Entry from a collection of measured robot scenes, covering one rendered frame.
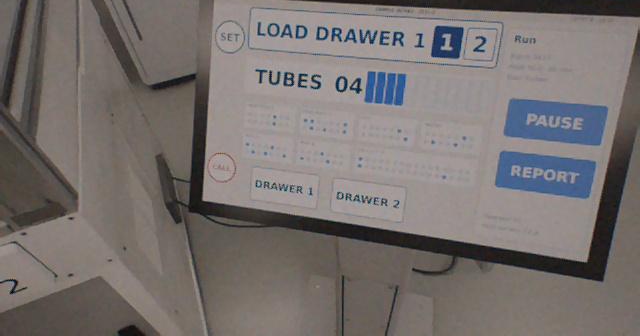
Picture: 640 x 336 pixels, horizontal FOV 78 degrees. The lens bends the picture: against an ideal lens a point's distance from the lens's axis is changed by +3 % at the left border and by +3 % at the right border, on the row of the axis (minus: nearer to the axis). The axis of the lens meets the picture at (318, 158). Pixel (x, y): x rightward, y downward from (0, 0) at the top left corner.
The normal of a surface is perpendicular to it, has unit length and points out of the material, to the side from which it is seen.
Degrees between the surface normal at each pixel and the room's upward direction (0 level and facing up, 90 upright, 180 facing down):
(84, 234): 90
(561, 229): 50
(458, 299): 0
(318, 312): 5
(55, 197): 90
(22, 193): 90
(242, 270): 0
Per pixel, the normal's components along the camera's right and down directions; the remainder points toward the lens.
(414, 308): -0.02, -0.73
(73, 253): 0.40, 0.67
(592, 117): -0.18, 0.12
